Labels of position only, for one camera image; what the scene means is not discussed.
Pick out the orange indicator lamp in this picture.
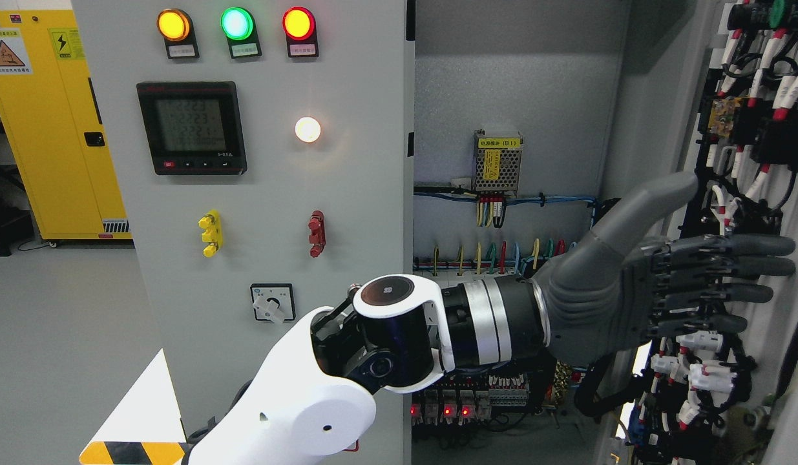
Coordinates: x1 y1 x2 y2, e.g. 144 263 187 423
156 8 192 42

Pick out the perforated metal power supply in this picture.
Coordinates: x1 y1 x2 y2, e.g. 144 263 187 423
472 129 525 195

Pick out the white rotary selector switch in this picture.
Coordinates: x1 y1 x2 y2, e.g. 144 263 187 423
250 284 296 324

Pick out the grey black robot hand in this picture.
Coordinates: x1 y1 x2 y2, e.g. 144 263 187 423
534 172 795 366

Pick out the black corrugated cable conduit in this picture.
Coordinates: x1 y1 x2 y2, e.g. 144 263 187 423
573 354 638 418

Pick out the yellow terminal post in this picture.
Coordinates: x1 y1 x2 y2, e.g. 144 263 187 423
198 209 224 257

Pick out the green indicator lamp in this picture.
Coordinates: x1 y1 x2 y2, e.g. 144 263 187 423
220 6 255 41

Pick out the black relay terminal row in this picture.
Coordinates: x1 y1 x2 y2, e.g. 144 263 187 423
410 373 534 426

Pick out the red indicator lamp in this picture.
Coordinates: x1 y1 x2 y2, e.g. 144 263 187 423
282 6 315 41

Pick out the yellow safety cabinet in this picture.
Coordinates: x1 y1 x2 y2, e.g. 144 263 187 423
0 10 132 242

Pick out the white indicator lamp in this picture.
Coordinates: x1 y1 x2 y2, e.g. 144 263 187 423
293 116 322 143

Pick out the black digital power meter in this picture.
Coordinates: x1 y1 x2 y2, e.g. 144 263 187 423
136 81 247 176

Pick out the grey cabinet door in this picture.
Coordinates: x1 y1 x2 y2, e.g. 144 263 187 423
72 1 414 464
624 1 798 464

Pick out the red terminal post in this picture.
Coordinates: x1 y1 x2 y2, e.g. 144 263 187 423
308 210 327 257

